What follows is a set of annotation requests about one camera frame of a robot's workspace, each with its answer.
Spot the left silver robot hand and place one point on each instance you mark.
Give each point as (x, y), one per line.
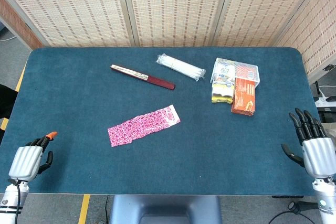
(25, 162)

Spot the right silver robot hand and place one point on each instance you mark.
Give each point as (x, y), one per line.
(317, 155)

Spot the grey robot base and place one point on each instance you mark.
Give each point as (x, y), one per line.
(165, 209)

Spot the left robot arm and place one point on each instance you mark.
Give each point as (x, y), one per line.
(11, 200)

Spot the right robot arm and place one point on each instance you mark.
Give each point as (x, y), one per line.
(325, 197)

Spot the black object beside table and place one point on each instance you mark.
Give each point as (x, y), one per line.
(6, 100)

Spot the orange cardboard box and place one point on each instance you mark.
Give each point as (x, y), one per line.
(244, 98)

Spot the yellow packaged white rolls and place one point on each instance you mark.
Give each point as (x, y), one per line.
(223, 90)

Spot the beige woven screen panel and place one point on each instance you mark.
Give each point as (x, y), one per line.
(176, 6)
(265, 6)
(317, 32)
(73, 6)

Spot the dark orange woven screen panel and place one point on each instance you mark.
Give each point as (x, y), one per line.
(15, 22)

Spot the blue felt table mat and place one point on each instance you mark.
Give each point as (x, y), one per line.
(168, 166)

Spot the maroon folded hand fan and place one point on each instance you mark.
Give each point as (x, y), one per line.
(147, 77)

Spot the white straws plastic pack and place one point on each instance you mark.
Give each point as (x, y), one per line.
(181, 67)

